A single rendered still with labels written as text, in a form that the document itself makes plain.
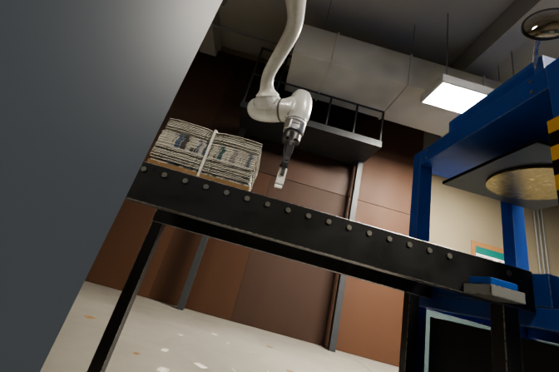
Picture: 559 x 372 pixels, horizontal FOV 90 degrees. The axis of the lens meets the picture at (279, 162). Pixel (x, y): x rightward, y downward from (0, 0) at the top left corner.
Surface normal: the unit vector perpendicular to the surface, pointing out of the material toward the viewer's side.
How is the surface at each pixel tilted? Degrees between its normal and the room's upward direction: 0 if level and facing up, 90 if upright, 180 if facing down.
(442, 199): 90
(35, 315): 90
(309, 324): 90
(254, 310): 90
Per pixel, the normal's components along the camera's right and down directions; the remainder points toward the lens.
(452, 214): 0.12, -0.37
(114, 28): 0.69, -0.12
